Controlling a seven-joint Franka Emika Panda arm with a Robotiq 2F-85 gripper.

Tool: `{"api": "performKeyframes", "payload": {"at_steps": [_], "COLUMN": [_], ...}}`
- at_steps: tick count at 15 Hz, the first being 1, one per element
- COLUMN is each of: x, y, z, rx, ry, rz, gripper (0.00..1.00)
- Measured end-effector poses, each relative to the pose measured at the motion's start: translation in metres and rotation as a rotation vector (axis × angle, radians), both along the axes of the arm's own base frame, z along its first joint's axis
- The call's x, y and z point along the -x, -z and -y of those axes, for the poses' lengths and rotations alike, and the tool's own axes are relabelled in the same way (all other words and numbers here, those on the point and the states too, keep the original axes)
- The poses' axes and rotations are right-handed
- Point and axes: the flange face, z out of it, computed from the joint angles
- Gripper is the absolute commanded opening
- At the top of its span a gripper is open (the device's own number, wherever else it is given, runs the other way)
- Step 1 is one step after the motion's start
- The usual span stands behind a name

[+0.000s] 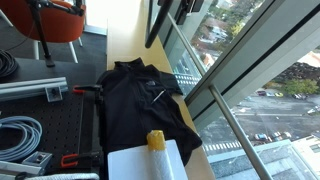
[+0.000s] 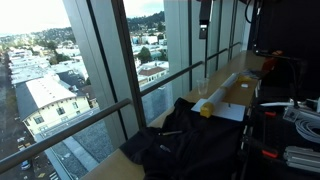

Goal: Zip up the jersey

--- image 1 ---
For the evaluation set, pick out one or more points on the grey metal corner bracket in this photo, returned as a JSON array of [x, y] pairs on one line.
[[37, 158], [53, 94]]

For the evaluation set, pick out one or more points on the black tripod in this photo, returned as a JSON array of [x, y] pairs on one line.
[[40, 33]]

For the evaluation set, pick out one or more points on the white box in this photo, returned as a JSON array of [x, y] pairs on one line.
[[130, 163]]

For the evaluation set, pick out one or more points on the grey metal window handrail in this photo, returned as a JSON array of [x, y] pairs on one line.
[[230, 116]]

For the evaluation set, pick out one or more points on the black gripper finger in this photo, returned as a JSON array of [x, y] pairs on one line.
[[199, 5], [188, 6]]

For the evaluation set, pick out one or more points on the short aluminium extrusion bar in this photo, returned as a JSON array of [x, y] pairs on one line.
[[16, 167]]

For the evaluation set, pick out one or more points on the orange chair with white legs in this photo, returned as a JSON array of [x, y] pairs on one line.
[[56, 23]]

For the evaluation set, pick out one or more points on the white roll with yellow cap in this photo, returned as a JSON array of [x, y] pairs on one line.
[[160, 163]]

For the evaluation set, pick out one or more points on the black zip jersey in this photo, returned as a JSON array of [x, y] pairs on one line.
[[133, 113]]

